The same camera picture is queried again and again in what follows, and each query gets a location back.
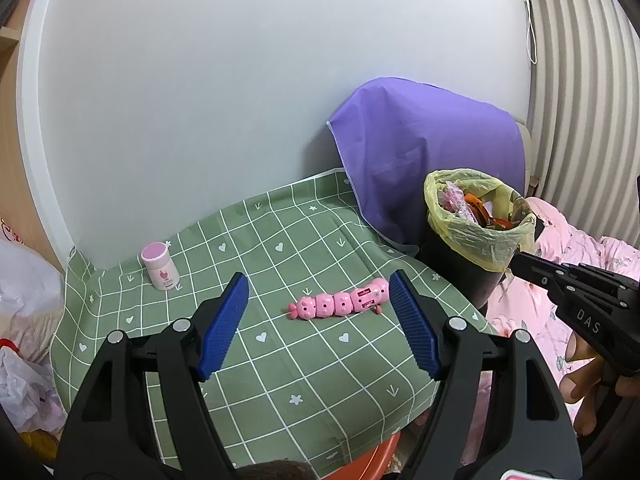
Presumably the orange plastic bag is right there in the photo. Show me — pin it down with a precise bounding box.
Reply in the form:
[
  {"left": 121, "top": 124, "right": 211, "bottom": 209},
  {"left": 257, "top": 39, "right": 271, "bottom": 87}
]
[{"left": 465, "top": 192, "right": 521, "bottom": 231}]

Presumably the white cable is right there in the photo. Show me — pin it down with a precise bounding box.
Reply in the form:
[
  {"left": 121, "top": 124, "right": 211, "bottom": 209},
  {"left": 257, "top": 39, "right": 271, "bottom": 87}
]
[{"left": 522, "top": 0, "right": 538, "bottom": 66}]

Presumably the small pink bottle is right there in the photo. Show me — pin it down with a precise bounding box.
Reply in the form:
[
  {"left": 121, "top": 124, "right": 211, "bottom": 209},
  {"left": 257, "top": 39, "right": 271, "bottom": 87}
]
[{"left": 141, "top": 241, "right": 181, "bottom": 292}]

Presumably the pink caterpillar toy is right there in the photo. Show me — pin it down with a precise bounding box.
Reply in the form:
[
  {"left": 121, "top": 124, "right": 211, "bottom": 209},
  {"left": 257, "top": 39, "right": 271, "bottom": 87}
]
[{"left": 287, "top": 277, "right": 390, "bottom": 321}]

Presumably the yellow plastic bin liner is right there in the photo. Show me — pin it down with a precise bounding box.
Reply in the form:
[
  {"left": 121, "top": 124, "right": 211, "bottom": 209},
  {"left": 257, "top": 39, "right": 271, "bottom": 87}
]
[{"left": 424, "top": 167, "right": 536, "bottom": 273}]

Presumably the striped beige curtain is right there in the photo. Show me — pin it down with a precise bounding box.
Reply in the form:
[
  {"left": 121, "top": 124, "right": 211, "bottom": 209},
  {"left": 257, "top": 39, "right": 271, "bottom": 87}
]
[{"left": 522, "top": 0, "right": 640, "bottom": 256}]

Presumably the purple cloth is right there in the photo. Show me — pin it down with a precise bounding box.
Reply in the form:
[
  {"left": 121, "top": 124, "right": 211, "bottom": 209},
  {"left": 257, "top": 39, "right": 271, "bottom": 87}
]
[{"left": 326, "top": 77, "right": 531, "bottom": 256}]

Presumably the black trash bin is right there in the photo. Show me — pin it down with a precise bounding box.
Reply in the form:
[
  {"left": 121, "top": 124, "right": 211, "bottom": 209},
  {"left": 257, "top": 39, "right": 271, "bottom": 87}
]
[{"left": 419, "top": 220, "right": 543, "bottom": 311}]

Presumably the orange plastic stool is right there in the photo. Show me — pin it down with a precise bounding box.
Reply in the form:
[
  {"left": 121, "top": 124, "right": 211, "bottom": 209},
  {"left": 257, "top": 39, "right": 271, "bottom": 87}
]
[{"left": 312, "top": 430, "right": 401, "bottom": 480}]

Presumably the crumpled translucent plastic bag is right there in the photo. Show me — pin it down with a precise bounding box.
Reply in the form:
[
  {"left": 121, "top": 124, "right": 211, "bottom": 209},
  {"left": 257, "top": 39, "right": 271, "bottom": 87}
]
[{"left": 0, "top": 345, "right": 68, "bottom": 433}]

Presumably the wooden shelf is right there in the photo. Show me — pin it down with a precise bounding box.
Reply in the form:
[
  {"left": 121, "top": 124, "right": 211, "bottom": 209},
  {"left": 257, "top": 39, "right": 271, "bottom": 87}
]
[{"left": 0, "top": 0, "right": 56, "bottom": 261}]

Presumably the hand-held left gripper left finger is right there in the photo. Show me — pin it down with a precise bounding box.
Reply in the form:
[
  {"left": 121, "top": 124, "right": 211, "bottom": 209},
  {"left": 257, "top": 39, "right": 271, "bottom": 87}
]
[{"left": 57, "top": 272, "right": 250, "bottom": 480}]

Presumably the person's right hand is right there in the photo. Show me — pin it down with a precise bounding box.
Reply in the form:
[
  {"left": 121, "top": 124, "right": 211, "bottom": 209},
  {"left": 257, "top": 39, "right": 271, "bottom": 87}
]
[{"left": 557, "top": 332, "right": 640, "bottom": 436}]

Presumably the green checked tablecloth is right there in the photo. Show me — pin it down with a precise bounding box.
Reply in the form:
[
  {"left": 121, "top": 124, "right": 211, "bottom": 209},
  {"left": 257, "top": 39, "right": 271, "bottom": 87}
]
[{"left": 50, "top": 170, "right": 501, "bottom": 468}]

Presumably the white plastic bag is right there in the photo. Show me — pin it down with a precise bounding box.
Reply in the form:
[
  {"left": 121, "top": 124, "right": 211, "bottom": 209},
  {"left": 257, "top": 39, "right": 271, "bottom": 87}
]
[{"left": 0, "top": 237, "right": 66, "bottom": 366}]

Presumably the person's dark hair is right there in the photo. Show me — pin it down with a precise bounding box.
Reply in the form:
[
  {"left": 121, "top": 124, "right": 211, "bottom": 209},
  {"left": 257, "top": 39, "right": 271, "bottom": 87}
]
[{"left": 235, "top": 459, "right": 317, "bottom": 480}]

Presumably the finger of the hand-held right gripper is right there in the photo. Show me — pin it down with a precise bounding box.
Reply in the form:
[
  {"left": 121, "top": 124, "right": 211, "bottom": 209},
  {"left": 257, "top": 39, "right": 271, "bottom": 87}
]
[
  {"left": 509, "top": 251, "right": 571, "bottom": 301},
  {"left": 560, "top": 261, "right": 640, "bottom": 293}
]

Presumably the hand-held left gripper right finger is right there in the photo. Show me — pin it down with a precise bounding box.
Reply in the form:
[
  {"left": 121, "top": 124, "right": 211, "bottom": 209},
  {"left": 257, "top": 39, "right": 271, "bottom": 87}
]
[{"left": 387, "top": 269, "right": 583, "bottom": 480}]

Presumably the pink floral blanket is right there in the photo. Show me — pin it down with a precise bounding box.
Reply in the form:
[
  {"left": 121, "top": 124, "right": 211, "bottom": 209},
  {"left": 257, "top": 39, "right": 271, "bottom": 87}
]
[{"left": 460, "top": 195, "right": 640, "bottom": 466}]

